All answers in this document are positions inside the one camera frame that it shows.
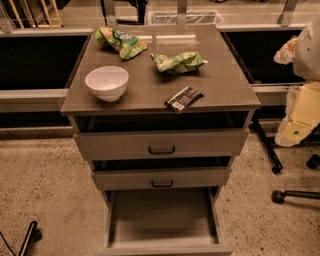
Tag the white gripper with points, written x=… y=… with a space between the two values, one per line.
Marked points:
x=308 y=55

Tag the black rxbar chocolate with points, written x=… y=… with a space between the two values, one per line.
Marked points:
x=180 y=101

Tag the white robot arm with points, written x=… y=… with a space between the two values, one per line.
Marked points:
x=306 y=62

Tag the top grey drawer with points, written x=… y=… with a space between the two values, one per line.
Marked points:
x=161 y=144

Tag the grey drawer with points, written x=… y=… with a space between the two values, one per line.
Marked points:
x=163 y=222
x=161 y=173
x=161 y=144

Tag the grey drawer cabinet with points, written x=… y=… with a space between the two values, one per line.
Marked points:
x=228 y=100

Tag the bottom grey drawer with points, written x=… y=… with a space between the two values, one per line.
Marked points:
x=163 y=222

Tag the middle grey drawer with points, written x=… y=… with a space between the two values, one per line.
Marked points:
x=161 y=173

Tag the black chair base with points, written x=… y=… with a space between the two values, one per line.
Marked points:
x=279 y=196

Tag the crumpled green snack bag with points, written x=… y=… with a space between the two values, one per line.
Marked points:
x=179 y=64

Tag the green chip bag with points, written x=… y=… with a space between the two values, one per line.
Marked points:
x=128 y=46

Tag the white bowl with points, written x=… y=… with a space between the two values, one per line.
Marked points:
x=108 y=83

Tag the black stand leg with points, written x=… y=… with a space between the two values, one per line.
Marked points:
x=32 y=235

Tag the wooden rack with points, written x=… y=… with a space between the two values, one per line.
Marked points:
x=23 y=14

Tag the black table frame with caster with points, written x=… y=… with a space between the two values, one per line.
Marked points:
x=276 y=163

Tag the white wire basket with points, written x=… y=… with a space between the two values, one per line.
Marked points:
x=190 y=17

